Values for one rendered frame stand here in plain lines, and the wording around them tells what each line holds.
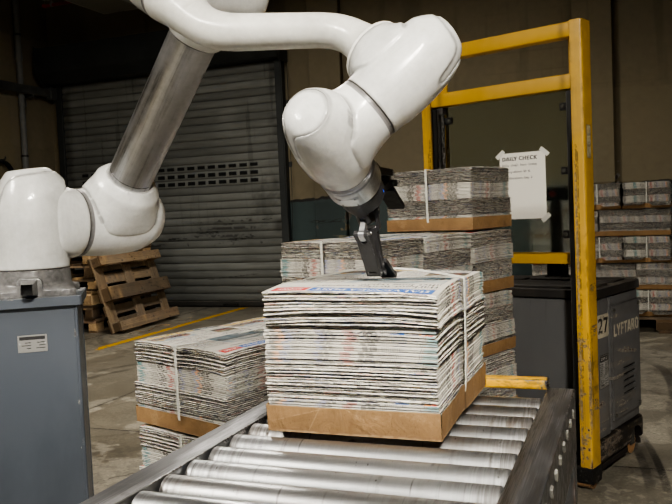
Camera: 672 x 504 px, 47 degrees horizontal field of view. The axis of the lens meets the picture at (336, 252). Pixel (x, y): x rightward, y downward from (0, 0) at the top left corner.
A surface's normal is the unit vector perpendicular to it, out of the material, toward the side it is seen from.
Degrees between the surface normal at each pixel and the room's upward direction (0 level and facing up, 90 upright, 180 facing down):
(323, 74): 90
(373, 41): 60
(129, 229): 131
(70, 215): 84
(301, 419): 95
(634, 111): 90
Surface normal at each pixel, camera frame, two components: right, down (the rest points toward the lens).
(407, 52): -0.17, -0.27
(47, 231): 0.69, 0.02
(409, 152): -0.36, 0.07
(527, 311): -0.65, 0.07
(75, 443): 0.26, 0.04
